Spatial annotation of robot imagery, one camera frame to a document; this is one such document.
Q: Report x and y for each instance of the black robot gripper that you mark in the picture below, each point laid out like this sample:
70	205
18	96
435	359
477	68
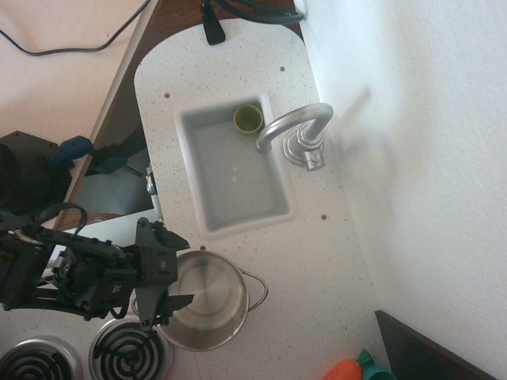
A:
146	268

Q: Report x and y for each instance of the stainless steel pot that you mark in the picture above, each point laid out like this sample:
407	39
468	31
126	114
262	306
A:
223	295

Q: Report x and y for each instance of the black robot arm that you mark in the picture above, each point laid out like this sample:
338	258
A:
48	265

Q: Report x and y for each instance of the right black stove burner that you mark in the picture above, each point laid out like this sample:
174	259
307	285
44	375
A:
122	350

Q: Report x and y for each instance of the black stove burner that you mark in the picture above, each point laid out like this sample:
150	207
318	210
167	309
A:
41	357
122	350

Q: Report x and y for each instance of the grey toy sink basin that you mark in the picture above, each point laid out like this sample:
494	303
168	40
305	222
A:
234	188

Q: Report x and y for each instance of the white toy kitchen counter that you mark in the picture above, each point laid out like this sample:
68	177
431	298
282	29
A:
290	227

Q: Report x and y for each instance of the blue cloth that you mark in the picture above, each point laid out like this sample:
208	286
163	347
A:
104	161

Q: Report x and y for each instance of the left black stove burner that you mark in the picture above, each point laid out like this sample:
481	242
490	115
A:
41	357

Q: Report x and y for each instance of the black box on floor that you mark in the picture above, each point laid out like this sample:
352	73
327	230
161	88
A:
28	182

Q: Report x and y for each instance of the green plastic cup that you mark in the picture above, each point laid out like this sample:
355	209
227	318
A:
248	119

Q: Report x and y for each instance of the silver toy faucet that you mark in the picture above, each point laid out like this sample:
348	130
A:
303	142

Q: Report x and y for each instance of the orange toy carrot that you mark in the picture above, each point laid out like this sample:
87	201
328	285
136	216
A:
347	369

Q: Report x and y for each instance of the teal plastic toy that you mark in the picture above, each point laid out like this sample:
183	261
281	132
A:
370	370

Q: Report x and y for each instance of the dark brown board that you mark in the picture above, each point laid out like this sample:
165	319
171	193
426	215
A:
412	355

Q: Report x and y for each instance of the black strap clip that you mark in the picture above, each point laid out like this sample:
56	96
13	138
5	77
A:
213	30

